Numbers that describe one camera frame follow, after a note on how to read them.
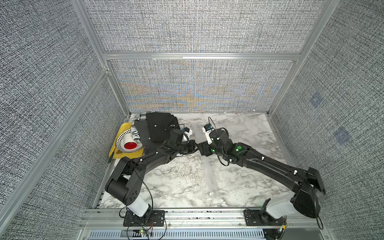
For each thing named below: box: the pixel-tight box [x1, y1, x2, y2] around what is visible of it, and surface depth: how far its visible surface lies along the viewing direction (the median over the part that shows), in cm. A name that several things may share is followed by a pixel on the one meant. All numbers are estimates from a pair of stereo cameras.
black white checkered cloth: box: [129, 114, 141, 141], surface depth 97 cm
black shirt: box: [146, 112, 180, 142], surface depth 109 cm
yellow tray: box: [108, 122, 145, 159], surface depth 98 cm
